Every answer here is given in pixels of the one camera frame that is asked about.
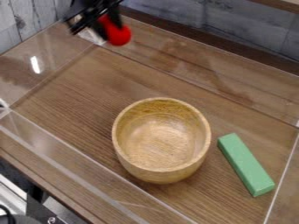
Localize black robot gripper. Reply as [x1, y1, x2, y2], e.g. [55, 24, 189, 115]
[63, 0, 123, 40]

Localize red plush strawberry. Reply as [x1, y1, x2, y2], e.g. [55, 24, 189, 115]
[97, 15, 132, 46]

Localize clear acrylic tray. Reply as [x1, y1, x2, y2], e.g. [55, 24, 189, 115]
[0, 12, 299, 224]

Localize light wooden bowl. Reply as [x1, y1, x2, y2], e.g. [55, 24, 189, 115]
[111, 97, 211, 185]

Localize green rectangular block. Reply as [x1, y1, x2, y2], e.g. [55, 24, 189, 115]
[218, 133, 276, 197]

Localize black metal stand base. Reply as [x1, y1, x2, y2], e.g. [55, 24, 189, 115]
[0, 192, 69, 224]

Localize clear acrylic corner bracket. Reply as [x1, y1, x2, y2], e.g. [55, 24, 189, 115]
[69, 10, 108, 46]

